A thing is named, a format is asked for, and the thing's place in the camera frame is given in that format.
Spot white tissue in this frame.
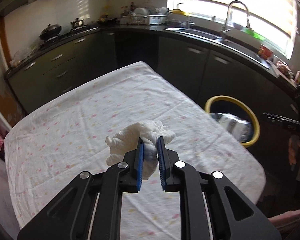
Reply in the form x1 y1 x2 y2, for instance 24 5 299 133
104 119 177 181

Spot white plastic bag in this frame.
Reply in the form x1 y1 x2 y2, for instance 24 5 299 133
210 113 254 142

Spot yellow rimmed trash bin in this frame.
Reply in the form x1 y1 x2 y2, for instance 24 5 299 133
204 95 261 148

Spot green kitchen cabinets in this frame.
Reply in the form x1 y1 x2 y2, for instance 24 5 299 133
5 28 298 119

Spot steel kitchen sink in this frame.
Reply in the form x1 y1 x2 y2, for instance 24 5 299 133
165 28 270 69

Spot chrome kitchen faucet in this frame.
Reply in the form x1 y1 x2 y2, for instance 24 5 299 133
220 0 250 40

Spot person right hand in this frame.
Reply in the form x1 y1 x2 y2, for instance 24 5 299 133
288 135 300 165

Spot white floral tablecloth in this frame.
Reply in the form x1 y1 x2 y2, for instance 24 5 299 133
4 62 266 229

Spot dish rack with dishes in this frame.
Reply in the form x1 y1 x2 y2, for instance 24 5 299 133
119 7 172 25

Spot small metal pot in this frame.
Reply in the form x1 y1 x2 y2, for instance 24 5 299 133
70 18 85 30

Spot black wok on stove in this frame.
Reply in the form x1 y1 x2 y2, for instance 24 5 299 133
39 24 62 41

